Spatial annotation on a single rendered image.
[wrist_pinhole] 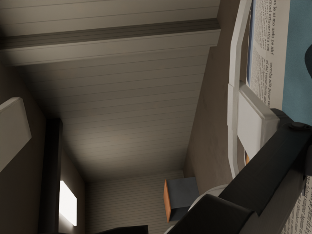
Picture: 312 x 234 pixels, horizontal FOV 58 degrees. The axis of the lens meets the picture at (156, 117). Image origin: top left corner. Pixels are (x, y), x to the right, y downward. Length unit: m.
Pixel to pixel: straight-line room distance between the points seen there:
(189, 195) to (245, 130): 6.54
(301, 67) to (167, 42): 3.77
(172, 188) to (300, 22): 6.56
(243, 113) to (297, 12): 0.07
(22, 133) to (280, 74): 0.18
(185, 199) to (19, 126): 6.50
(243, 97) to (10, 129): 0.13
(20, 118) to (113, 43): 3.66
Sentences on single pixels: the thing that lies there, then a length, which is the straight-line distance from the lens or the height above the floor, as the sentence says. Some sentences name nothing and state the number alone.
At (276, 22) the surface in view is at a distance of 0.22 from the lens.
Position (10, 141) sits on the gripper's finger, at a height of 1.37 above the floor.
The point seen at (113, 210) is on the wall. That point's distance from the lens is 8.28.
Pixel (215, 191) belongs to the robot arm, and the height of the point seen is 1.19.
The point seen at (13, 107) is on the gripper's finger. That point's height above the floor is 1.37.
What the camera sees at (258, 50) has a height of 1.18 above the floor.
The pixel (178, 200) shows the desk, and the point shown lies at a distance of 6.63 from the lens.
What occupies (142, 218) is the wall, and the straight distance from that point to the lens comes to 8.15.
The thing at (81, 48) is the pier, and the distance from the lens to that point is 3.91.
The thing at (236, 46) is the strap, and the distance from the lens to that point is 0.17.
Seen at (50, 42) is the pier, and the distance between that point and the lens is 3.95.
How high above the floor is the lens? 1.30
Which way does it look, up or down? 5 degrees down
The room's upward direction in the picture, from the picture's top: 97 degrees counter-clockwise
